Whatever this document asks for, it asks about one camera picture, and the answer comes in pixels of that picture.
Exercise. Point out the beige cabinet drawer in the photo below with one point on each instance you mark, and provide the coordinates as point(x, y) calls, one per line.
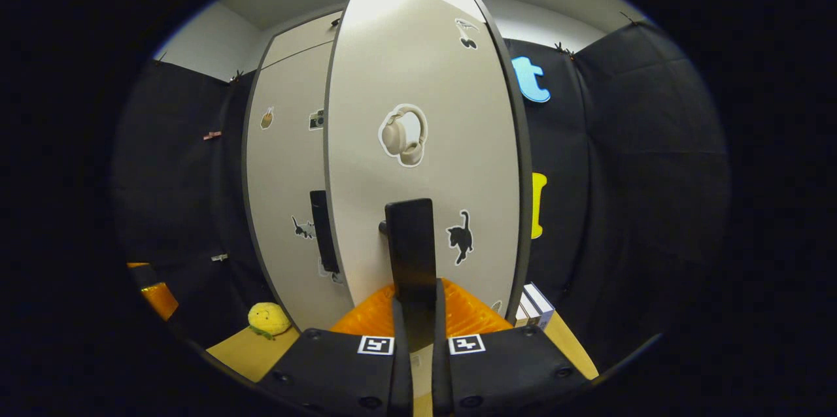
point(301, 38)

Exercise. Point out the pink clip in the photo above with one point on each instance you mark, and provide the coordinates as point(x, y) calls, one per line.
point(212, 135)

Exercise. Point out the grey book with dark spine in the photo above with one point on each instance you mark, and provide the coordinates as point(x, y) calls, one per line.
point(543, 306)

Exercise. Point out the black backdrop cloth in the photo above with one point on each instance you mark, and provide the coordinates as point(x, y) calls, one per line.
point(641, 175)

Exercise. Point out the cabinet door with headphone sticker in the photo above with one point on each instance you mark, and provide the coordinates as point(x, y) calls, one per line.
point(405, 64)

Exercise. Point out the yellow plush toy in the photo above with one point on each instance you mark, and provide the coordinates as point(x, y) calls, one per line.
point(268, 319)

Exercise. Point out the beige double-door shoe cabinet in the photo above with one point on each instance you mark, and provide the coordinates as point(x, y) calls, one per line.
point(526, 162)

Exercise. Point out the cabinet door with camera sticker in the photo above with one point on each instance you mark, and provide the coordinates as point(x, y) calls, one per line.
point(281, 175)

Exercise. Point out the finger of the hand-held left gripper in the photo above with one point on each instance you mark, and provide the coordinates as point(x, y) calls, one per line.
point(138, 266)
point(160, 300)

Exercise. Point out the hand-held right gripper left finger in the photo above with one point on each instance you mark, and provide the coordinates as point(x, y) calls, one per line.
point(400, 371)

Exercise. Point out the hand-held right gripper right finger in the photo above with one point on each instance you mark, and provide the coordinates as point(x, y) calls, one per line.
point(441, 371)

